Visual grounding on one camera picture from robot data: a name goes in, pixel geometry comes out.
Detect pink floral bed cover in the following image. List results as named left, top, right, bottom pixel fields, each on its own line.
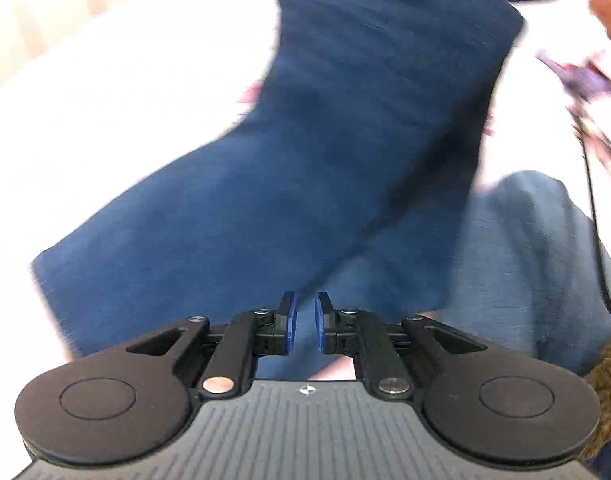
left=0, top=0, right=611, bottom=391

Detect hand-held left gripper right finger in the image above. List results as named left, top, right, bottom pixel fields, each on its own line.
left=314, top=290, right=511, bottom=401

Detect blue denim pants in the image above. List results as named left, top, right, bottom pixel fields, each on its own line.
left=30, top=0, right=529, bottom=382

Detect person's leg in light jeans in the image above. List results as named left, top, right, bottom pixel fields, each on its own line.
left=435, top=170, right=611, bottom=377

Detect brown fuzzy garment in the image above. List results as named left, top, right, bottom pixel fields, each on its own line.
left=582, top=326, right=611, bottom=462

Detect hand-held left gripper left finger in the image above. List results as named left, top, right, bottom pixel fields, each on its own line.
left=102, top=290, right=299, bottom=400

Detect black cable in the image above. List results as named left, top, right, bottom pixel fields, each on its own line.
left=570, top=105, right=611, bottom=319

